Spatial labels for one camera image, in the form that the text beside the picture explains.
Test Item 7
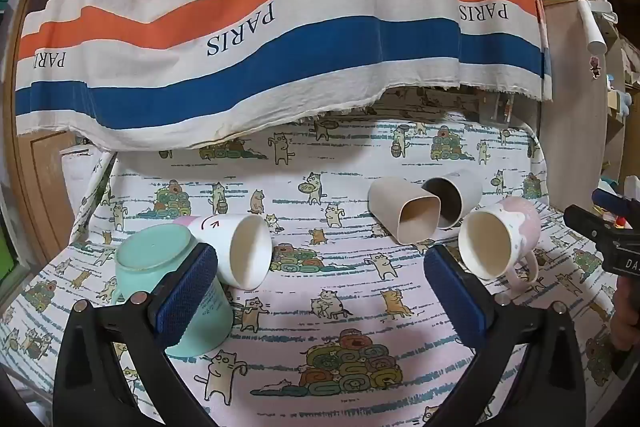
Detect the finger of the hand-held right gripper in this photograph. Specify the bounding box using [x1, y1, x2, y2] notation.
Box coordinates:
[564, 205, 619, 254]
[592, 188, 632, 214]

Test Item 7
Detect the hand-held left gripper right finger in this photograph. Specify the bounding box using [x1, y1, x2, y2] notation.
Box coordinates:
[424, 245, 586, 427]

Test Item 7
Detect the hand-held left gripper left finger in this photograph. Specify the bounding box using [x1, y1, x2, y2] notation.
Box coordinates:
[52, 243, 219, 427]

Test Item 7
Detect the mint green cup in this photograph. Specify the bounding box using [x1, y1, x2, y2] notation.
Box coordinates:
[114, 224, 235, 357]

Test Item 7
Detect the white cup with pink print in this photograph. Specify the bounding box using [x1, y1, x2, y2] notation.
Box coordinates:
[172, 213, 274, 291]

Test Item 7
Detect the grey round cup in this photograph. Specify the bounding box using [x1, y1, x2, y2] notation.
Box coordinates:
[422, 170, 484, 230]

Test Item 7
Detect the beige square cup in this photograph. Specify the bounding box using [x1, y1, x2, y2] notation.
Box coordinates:
[368, 177, 442, 246]

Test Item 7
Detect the person's right hand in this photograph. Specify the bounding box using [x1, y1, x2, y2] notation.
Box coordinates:
[612, 277, 640, 348]

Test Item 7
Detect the pink speckled mug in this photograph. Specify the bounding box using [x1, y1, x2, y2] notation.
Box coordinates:
[458, 195, 542, 292]

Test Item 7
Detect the wooden shelf unit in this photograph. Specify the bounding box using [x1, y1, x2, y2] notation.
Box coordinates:
[540, 0, 628, 214]

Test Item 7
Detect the cat printed tablecloth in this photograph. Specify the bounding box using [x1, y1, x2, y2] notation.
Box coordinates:
[0, 88, 637, 427]

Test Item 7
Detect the wooden cabinet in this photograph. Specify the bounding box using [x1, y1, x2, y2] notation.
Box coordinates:
[19, 129, 97, 260]

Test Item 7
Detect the striped cloth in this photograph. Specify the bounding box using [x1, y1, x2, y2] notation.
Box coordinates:
[14, 0, 552, 151]

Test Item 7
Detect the white cylindrical handle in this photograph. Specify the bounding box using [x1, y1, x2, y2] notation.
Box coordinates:
[577, 0, 606, 56]

